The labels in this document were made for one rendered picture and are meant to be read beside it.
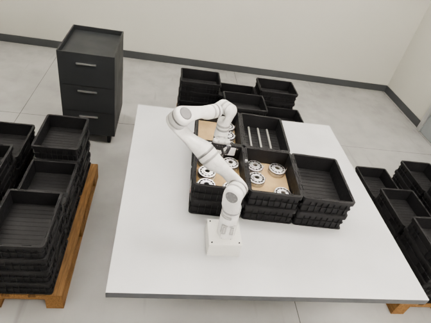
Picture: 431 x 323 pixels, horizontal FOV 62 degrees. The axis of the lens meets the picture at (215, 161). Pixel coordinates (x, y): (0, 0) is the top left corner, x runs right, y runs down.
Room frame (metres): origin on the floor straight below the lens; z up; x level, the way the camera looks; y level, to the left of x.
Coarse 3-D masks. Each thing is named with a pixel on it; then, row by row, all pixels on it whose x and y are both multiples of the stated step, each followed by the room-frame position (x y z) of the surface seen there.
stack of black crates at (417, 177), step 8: (400, 168) 2.75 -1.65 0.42; (408, 168) 2.80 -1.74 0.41; (416, 168) 2.82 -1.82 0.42; (424, 168) 2.83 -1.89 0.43; (400, 176) 2.69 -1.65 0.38; (408, 176) 2.63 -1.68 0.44; (416, 176) 2.74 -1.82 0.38; (424, 176) 2.77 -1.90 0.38; (400, 184) 2.65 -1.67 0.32; (408, 184) 2.57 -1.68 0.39; (416, 184) 2.50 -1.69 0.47; (424, 184) 2.65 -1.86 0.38; (416, 192) 2.46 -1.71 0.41; (424, 192) 2.40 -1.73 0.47
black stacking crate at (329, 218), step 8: (296, 216) 1.48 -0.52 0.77; (304, 216) 1.48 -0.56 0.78; (312, 216) 1.48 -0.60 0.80; (320, 216) 1.48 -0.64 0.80; (328, 216) 1.49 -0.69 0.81; (336, 216) 1.50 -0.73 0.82; (296, 224) 1.47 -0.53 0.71; (304, 224) 1.48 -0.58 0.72; (312, 224) 1.49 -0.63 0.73; (320, 224) 1.50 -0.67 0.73; (328, 224) 1.51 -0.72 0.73; (336, 224) 1.51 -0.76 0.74
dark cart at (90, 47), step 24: (72, 48) 2.76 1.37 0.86; (96, 48) 2.86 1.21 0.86; (120, 48) 3.03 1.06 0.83; (72, 72) 2.61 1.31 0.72; (96, 72) 2.65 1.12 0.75; (120, 72) 3.05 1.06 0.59; (72, 96) 2.60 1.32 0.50; (96, 96) 2.65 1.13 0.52; (120, 96) 3.07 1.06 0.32; (96, 120) 2.64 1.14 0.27
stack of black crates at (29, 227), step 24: (24, 192) 1.37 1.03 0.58; (48, 192) 1.40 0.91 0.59; (0, 216) 1.19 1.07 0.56; (24, 216) 1.28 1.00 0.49; (48, 216) 1.32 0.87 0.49; (0, 240) 1.09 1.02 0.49; (24, 240) 1.13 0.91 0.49; (48, 240) 1.13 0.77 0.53; (0, 264) 1.00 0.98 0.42; (24, 264) 1.03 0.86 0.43; (48, 264) 1.07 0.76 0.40; (0, 288) 0.99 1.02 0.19; (24, 288) 1.01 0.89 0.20; (48, 288) 1.04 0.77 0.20
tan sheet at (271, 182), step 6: (264, 168) 1.77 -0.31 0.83; (264, 174) 1.71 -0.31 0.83; (270, 180) 1.67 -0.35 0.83; (276, 180) 1.68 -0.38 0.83; (282, 180) 1.69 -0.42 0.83; (252, 186) 1.57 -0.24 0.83; (264, 186) 1.60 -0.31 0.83; (270, 186) 1.61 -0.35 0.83; (276, 186) 1.62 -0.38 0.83; (282, 186) 1.63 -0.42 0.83; (288, 186) 1.65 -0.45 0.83
